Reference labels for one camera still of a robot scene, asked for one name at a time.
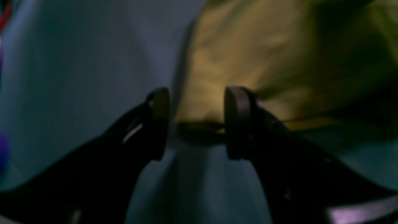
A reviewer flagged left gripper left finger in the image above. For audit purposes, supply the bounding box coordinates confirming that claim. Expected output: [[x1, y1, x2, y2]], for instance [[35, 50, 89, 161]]
[[1, 87, 170, 224]]

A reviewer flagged olive green t-shirt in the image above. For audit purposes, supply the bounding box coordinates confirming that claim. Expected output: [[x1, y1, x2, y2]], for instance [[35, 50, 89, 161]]
[[174, 0, 397, 129]]

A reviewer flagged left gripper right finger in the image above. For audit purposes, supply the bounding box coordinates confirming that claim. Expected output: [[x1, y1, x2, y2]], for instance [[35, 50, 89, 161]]
[[224, 86, 397, 224]]

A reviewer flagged blue table cloth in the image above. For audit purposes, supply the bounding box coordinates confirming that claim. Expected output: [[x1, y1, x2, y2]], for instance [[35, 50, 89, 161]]
[[1, 0, 397, 224]]

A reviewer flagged purple tape roll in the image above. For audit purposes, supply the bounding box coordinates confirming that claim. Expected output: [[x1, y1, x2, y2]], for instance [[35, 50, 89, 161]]
[[0, 133, 10, 179]]

